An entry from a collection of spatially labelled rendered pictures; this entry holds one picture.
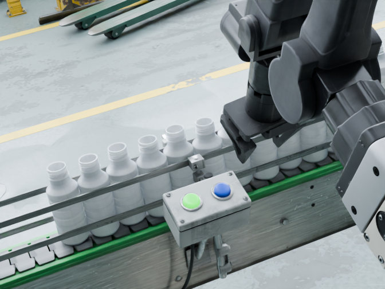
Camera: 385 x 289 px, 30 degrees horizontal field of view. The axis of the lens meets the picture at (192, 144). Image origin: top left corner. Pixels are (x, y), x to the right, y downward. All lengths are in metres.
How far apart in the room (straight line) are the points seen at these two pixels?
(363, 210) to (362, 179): 0.04
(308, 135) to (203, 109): 2.56
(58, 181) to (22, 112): 3.12
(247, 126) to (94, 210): 0.49
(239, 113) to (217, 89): 3.26
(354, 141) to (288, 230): 0.84
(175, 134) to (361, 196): 0.69
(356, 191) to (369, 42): 0.16
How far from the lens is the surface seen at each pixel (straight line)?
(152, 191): 1.40
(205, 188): 1.29
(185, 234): 1.26
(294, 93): 0.79
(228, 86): 4.26
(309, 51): 0.77
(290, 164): 1.52
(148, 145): 1.36
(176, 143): 1.39
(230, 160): 1.45
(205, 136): 1.40
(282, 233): 1.56
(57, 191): 1.35
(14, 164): 3.89
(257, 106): 0.96
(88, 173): 1.35
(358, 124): 0.74
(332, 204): 1.59
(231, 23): 0.97
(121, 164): 1.36
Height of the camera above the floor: 1.82
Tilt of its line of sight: 29 degrees down
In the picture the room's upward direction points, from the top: 9 degrees counter-clockwise
